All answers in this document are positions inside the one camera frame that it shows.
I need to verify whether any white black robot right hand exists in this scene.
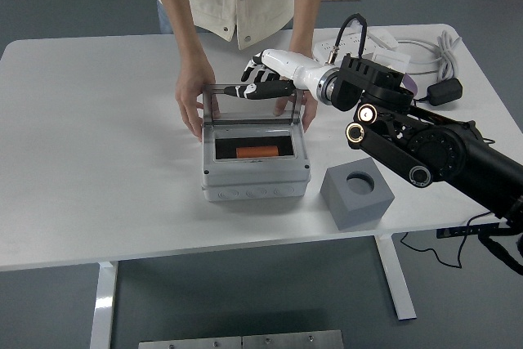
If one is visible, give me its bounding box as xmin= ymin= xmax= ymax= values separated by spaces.
xmin=222 ymin=48 xmax=329 ymax=101

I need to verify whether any person's left hand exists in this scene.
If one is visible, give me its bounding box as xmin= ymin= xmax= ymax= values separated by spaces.
xmin=272 ymin=89 xmax=320 ymax=129

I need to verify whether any person's right hand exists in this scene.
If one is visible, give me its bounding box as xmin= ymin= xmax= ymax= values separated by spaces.
xmin=174 ymin=58 xmax=221 ymax=144

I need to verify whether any transparent smoked box lid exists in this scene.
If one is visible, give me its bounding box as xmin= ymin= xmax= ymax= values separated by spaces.
xmin=203 ymin=83 xmax=306 ymax=125

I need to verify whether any orange cylindrical battery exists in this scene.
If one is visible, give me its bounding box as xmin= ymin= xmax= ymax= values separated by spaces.
xmin=235 ymin=145 xmax=279 ymax=159

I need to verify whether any grey plastic junction box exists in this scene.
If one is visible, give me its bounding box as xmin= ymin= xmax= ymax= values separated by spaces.
xmin=201 ymin=118 xmax=311 ymax=203

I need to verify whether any small white flat box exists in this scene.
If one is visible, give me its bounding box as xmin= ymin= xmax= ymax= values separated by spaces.
xmin=365 ymin=28 xmax=400 ymax=51

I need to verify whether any grey block battery holder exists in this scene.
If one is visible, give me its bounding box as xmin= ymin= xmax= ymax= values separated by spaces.
xmin=320 ymin=157 xmax=396 ymax=231

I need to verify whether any white power strip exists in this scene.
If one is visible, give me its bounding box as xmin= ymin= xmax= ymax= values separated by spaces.
xmin=312 ymin=34 xmax=381 ymax=65

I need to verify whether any black power adapter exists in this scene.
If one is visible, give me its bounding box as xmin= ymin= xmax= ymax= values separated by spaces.
xmin=419 ymin=78 xmax=464 ymax=107

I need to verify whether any white table leg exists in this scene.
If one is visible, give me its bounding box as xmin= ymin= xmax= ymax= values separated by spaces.
xmin=374 ymin=234 xmax=418 ymax=322
xmin=88 ymin=261 xmax=119 ymax=349

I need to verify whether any grey metal plate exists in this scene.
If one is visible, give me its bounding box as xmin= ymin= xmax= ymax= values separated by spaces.
xmin=137 ymin=336 xmax=243 ymax=349
xmin=241 ymin=329 xmax=344 ymax=349

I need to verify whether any white power cord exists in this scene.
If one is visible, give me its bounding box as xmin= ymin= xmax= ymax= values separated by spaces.
xmin=395 ymin=38 xmax=447 ymax=78

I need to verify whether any grey coiled cable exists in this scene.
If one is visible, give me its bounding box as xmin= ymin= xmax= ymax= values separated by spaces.
xmin=434 ymin=29 xmax=463 ymax=83

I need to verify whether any thin black hanging cable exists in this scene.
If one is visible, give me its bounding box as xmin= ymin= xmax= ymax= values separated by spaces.
xmin=398 ymin=230 xmax=469 ymax=270

